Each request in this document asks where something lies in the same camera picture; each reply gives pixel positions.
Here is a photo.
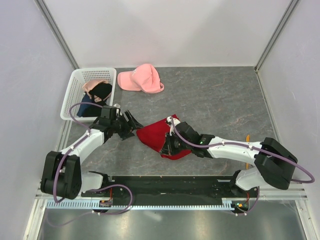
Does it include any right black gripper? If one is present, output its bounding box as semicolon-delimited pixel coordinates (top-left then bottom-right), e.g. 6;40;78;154
160;131;192;157

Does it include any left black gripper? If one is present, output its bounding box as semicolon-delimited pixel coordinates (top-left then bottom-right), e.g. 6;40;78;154
110;110;143;141

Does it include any red cloth napkin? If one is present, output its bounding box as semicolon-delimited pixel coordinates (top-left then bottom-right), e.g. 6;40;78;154
136;118;192;161

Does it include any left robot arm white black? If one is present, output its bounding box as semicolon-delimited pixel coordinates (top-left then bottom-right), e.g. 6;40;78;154
40;106;144;203

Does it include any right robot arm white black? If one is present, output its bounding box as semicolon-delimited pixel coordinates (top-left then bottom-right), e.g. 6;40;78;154
160;117;298;197

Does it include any black cloth in basket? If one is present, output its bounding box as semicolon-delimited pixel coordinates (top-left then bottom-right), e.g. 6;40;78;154
83;83;113;117

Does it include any navy blue cloth in basket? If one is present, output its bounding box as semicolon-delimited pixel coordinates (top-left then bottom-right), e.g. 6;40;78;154
76;94;92;117

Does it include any pink baseball cap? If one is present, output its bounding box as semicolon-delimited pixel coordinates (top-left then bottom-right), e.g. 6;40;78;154
117;63;165;94

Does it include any pink cloth in basket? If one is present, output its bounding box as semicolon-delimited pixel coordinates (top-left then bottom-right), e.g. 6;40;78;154
82;79;109;93

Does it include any white plastic basket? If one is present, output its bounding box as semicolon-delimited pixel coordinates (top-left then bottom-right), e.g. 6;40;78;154
60;67;118;123

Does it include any orange utensil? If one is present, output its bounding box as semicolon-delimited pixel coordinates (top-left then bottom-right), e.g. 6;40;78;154
245;134;251;170

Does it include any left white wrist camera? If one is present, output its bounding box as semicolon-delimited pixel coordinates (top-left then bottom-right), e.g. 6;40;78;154
113;103;121;116

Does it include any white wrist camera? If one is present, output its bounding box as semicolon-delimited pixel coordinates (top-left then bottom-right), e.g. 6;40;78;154
166;116;181;136
113;103;121;116

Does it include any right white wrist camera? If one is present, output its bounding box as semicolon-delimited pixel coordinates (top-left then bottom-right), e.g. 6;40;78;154
166;116;181;136

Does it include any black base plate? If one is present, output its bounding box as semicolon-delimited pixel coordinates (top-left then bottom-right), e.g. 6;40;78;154
81;174;261;206

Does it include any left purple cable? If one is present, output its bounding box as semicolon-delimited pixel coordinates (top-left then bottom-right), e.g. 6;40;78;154
46;102;135;227

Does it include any light blue cable duct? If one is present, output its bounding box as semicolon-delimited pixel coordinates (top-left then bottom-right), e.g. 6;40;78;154
45;199;235;211

